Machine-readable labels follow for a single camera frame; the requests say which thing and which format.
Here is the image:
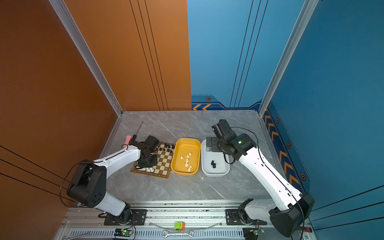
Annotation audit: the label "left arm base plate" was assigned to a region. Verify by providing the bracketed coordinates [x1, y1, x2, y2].
[104, 209, 148, 226]

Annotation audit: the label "aluminium right corner post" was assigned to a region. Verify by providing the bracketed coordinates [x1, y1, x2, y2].
[258, 0, 319, 117]

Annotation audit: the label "silver wrench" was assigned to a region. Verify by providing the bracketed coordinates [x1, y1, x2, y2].
[162, 230, 195, 239]

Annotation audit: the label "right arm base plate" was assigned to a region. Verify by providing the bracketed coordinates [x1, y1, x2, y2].
[225, 209, 267, 227]

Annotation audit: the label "aluminium corner post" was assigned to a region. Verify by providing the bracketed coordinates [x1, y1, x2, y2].
[258, 0, 319, 117]
[49, 0, 123, 117]

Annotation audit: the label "yellow plastic tray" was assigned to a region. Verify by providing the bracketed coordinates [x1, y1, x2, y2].
[171, 138, 201, 177]

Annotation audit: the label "green circuit board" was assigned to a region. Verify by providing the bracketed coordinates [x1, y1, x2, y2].
[114, 228, 134, 239]

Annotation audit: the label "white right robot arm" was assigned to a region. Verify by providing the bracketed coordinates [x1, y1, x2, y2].
[212, 120, 315, 237]

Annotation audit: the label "green orange small box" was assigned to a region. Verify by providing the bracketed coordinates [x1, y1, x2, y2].
[174, 222, 185, 230]

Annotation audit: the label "brown chessboard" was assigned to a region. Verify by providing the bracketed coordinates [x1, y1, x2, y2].
[131, 142, 176, 179]

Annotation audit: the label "white plastic tray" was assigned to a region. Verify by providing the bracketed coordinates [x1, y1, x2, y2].
[201, 137, 230, 177]

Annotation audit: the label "white chess pieces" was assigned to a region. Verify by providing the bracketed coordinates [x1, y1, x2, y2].
[180, 152, 192, 172]
[140, 168, 155, 173]

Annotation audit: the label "white chess pieces on board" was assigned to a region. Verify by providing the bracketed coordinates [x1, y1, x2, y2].
[140, 168, 155, 173]

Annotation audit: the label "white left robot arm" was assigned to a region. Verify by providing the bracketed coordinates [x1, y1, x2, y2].
[67, 135, 160, 224]

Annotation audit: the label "black chess pieces on board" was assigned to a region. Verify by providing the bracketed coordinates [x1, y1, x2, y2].
[158, 144, 175, 153]

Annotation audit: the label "aluminium left corner post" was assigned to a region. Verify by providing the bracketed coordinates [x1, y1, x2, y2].
[49, 0, 123, 117]

